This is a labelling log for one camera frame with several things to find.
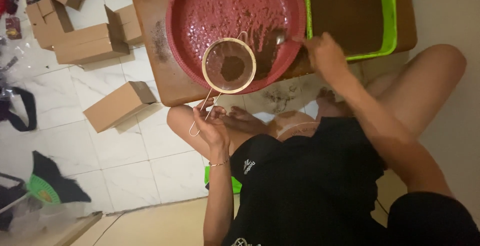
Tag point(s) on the person's left hand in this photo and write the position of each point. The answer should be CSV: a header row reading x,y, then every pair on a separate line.
x,y
213,131

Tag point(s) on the person's right hand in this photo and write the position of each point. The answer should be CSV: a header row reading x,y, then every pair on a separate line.
x,y
330,60

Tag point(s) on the person's right fingers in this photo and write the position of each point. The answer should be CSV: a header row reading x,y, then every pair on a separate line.
x,y
315,44

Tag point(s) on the person's left fingers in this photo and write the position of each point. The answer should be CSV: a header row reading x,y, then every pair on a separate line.
x,y
215,111

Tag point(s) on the metal spoon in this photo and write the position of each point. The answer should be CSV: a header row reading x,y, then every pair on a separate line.
x,y
281,38

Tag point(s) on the gold rimmed mesh sieve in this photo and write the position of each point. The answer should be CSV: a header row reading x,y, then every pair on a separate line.
x,y
229,52

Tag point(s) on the brown powder lump in sieve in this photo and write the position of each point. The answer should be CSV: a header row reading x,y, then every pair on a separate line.
x,y
232,68

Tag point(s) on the low wooden table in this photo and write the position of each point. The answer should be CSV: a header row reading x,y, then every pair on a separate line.
x,y
176,84

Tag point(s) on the brown powder heap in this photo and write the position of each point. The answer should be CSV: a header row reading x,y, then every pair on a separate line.
x,y
264,52

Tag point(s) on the spilled brown powder patch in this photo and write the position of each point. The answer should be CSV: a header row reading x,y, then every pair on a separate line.
x,y
279,97
161,41

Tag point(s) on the green plastic item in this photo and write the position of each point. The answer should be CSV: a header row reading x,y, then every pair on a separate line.
x,y
236,186

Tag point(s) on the green plastic tray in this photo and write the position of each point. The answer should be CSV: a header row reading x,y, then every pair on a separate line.
x,y
388,16

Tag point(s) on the brown packing tape roll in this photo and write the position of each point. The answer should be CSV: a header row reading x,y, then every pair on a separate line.
x,y
296,125

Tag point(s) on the red round woven tray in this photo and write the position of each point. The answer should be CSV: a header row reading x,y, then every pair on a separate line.
x,y
225,9

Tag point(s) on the closed cardboard box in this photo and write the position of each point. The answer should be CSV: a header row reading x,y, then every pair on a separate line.
x,y
118,105

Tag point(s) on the person's right leg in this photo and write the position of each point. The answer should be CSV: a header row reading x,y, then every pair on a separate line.
x,y
423,84

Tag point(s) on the small cardboard box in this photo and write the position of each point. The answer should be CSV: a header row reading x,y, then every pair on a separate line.
x,y
127,22

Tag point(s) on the person's black clothing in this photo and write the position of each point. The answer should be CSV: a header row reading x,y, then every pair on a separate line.
x,y
311,193

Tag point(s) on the long cardboard box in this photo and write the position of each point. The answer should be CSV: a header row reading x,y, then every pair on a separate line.
x,y
90,45

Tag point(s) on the green woven plastic fan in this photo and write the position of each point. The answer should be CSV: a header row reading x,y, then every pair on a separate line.
x,y
43,191

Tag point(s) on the open flap cardboard box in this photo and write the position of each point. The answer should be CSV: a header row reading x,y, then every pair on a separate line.
x,y
47,20

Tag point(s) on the clear plastic bag heap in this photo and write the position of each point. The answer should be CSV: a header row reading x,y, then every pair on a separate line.
x,y
22,212

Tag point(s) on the red packet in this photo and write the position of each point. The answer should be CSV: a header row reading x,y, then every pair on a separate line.
x,y
13,28

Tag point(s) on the red fabric item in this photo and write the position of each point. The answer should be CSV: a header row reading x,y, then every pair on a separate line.
x,y
7,1

